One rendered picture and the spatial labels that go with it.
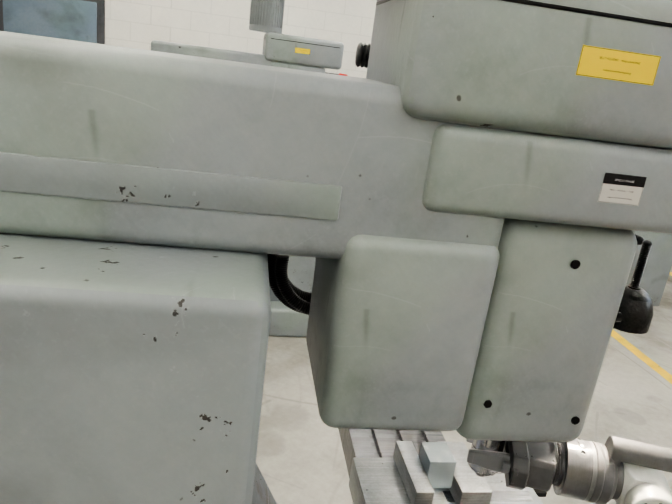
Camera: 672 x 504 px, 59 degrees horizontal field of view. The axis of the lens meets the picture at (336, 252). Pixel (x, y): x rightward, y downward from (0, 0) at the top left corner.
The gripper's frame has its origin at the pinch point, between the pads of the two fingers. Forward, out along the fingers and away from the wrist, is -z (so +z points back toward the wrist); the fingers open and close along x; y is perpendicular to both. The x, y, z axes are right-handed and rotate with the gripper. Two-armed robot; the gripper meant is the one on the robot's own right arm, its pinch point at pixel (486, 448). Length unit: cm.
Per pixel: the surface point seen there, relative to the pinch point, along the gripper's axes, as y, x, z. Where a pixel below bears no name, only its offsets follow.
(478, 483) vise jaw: 16.7, -13.8, 2.3
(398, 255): -34.5, 18.7, -17.3
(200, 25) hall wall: -76, -582, -306
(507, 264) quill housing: -33.6, 11.9, -4.5
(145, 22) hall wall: -72, -563, -363
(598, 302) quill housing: -29.5, 8.0, 7.8
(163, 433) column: -18, 37, -36
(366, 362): -20.8, 19.3, -19.1
